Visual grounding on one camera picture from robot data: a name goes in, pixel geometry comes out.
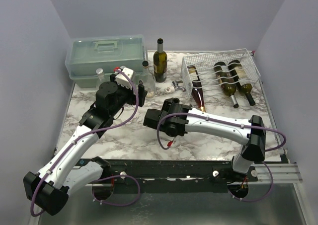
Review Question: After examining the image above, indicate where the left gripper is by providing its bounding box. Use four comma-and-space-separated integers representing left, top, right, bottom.
110, 74, 147, 116

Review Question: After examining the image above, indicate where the clear glass wine bottle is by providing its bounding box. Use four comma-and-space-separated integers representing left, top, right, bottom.
139, 61, 156, 98

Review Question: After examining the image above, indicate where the dark green brown-label wine bottle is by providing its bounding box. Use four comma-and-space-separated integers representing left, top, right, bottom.
153, 38, 167, 82

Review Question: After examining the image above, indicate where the clear bottle red cap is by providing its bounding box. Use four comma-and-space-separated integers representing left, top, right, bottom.
96, 68, 104, 81

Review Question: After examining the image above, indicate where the olive bottle silver cap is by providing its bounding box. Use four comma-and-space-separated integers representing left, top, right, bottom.
213, 62, 239, 108

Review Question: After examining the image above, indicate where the dark green bottle black neck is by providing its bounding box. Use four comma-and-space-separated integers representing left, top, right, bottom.
172, 98, 180, 104

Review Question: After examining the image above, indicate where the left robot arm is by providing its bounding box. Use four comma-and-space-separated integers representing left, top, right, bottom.
23, 68, 147, 217

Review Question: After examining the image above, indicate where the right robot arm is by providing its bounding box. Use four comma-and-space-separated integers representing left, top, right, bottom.
143, 98, 266, 181

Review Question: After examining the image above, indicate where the red bottle gold foil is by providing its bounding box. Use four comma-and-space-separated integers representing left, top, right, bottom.
187, 65, 206, 112

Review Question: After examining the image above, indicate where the green bottle black cap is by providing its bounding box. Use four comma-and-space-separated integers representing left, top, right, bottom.
228, 60, 255, 106

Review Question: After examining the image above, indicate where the white plastic pipe fitting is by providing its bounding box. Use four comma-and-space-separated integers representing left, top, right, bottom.
162, 86, 175, 94

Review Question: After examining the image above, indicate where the green plastic toolbox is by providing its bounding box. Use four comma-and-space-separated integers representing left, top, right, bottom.
65, 35, 148, 88

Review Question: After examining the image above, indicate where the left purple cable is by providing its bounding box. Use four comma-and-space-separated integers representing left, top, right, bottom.
30, 70, 141, 217

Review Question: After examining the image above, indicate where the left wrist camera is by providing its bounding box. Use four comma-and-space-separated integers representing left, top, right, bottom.
114, 66, 135, 89

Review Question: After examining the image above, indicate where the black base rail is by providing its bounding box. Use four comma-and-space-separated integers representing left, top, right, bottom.
91, 157, 260, 194

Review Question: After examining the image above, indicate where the white wire wine rack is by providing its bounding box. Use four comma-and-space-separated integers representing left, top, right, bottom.
181, 49, 260, 97

